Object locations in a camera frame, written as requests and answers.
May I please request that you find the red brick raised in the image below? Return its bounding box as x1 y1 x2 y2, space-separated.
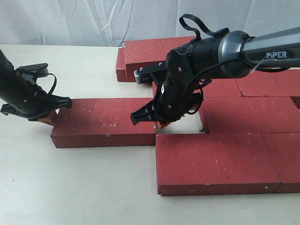
51 97 156 148

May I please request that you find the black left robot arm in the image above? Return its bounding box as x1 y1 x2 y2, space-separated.
0 52 73 126

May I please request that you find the red brick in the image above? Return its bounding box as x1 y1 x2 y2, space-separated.
151 78 243 99
115 37 193 82
235 69 300 97
199 97 300 134
261 133 300 194
156 133 281 196

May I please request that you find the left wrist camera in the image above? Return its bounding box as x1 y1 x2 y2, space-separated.
15 63 48 83

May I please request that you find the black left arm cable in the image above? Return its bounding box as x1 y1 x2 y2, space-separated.
16 67 57 97

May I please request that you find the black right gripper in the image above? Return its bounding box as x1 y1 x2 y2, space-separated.
131 48 200 128

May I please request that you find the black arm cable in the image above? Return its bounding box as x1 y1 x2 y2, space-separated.
16 67 57 97
179 14 291 115

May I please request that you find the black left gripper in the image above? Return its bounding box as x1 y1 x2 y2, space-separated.
0 70 72 126

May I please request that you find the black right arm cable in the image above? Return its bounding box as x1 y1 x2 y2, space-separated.
179 14 291 115

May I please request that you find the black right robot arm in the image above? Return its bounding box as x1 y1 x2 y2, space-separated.
131 27 300 128

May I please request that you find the white backdrop cloth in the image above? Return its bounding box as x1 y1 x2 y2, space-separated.
0 0 300 47

